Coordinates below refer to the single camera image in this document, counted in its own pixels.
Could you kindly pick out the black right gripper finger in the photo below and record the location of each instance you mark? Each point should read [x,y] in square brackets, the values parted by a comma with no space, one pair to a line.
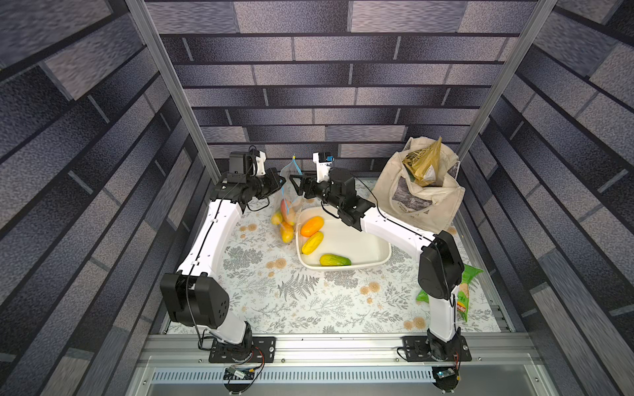
[298,183]
[314,193]

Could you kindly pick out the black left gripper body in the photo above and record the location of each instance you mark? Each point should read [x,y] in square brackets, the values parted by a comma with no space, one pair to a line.
[262,185]

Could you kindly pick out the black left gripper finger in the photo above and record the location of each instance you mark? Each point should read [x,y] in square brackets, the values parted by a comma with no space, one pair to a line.
[277,195]
[280,179]

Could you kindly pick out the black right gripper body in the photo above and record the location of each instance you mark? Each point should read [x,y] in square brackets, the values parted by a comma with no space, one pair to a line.
[307,186]

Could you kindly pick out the clear blue-zipper zip-top bag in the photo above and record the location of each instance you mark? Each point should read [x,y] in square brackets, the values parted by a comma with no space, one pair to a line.
[290,168]

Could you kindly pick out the red orange mango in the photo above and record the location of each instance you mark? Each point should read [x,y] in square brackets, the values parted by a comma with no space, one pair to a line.
[288,212]

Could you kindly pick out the green yellow mango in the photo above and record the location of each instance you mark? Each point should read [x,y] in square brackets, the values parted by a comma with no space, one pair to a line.
[277,218]

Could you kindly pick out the white oval plastic tray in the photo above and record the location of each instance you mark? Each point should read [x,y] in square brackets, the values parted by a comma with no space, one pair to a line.
[362,249]

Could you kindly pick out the small yellow mango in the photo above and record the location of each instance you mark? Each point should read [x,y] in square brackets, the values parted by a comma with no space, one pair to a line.
[312,243]

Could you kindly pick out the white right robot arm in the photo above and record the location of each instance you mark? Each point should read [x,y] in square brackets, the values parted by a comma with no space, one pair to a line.
[440,266]

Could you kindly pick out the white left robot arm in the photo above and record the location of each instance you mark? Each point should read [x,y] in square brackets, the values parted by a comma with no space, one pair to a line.
[192,295]

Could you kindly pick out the beige canvas tote bag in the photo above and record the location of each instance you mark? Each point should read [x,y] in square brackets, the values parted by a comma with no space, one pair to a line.
[431,208]

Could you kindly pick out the green snack bag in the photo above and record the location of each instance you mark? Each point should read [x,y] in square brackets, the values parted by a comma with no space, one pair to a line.
[463,294]

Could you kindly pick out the gold foil snack packet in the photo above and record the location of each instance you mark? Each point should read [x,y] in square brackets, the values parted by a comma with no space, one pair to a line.
[423,165]

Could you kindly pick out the left small circuit board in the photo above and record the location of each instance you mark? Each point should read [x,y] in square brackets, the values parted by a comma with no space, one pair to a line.
[234,373]

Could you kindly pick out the small circuit board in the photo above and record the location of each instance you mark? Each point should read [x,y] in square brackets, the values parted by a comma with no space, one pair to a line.
[234,373]
[445,378]

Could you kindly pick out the right small circuit board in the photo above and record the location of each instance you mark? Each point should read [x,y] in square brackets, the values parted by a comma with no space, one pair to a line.
[445,378]

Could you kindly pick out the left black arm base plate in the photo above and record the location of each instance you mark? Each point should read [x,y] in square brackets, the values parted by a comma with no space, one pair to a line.
[256,350]

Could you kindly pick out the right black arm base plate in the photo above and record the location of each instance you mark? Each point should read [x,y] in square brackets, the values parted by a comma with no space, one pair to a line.
[416,346]

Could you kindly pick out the aluminium front rail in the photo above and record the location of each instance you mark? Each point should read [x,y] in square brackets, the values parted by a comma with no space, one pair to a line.
[498,349]

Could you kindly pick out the left aluminium frame post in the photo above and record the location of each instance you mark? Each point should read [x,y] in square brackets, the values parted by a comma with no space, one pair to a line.
[141,16]

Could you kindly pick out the aluminium frame post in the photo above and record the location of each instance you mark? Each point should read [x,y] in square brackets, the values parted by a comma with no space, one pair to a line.
[525,40]
[141,16]

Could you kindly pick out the right aluminium frame post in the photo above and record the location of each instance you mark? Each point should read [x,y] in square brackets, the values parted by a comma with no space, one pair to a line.
[525,40]

